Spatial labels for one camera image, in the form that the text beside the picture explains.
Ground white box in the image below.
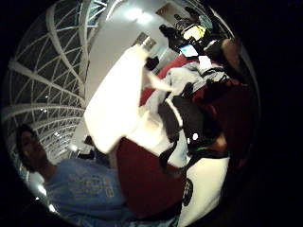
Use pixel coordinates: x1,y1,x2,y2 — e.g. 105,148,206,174
83,43,178,159

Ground white cloth pile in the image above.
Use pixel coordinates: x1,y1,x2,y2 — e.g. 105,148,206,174
164,60,229,96

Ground dark red cloth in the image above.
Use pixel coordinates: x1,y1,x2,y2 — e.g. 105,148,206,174
115,136,187,219

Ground lit small screen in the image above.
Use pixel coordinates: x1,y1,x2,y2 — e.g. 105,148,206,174
179,44,199,59

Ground white soft toy black marks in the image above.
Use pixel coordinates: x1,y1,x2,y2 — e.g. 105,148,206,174
176,156,231,227

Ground yellow device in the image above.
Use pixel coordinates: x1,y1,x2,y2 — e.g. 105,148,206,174
183,25,206,42

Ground the person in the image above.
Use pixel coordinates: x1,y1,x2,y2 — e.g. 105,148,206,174
15,123,181,227

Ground black camera on tripod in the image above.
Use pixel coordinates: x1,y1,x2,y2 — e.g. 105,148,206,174
158,23,190,53

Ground white lattice window frame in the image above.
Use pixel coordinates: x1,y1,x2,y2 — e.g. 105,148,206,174
2,0,110,178

